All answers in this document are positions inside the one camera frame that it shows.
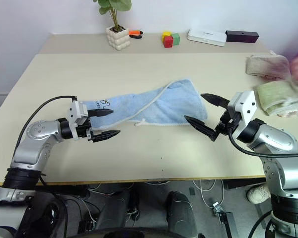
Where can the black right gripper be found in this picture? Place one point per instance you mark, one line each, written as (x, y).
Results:
(226, 124)

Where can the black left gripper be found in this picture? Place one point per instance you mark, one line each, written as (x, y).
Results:
(83, 131)

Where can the light blue towel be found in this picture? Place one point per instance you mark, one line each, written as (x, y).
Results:
(169, 106)

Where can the green towel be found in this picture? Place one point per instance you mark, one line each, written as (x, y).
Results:
(275, 95)

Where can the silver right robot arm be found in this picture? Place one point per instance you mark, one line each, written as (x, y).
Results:
(273, 136)

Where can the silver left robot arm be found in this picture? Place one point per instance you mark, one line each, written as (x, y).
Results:
(37, 131)

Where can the beige folded towel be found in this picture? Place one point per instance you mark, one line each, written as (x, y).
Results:
(265, 65)

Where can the flat white box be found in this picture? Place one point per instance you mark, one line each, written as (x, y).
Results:
(206, 36)

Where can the green cube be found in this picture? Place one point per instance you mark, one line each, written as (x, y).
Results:
(176, 39)

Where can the red cube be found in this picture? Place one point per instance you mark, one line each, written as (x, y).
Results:
(168, 42)

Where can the long black box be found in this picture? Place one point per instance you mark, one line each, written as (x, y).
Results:
(242, 36)

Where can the white bubble plant pot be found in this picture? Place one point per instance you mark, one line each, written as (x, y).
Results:
(118, 39)

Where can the dark grey rounded shape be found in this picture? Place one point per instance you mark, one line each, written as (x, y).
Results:
(114, 210)

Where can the yellow cube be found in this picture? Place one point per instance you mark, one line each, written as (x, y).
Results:
(166, 34)

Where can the white sneaker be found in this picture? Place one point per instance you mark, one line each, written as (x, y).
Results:
(258, 194)

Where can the metal clamp with black bar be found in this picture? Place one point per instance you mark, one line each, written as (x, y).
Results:
(223, 218)

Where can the large dark rounded shape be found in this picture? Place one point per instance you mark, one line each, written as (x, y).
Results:
(180, 215)

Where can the green leafy plant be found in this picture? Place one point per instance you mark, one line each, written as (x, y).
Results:
(115, 6)

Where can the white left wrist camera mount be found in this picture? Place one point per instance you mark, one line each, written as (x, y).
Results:
(75, 111)

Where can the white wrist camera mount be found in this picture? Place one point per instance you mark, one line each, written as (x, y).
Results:
(247, 104)
(75, 111)

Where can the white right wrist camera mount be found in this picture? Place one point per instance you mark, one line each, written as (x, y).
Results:
(247, 104)

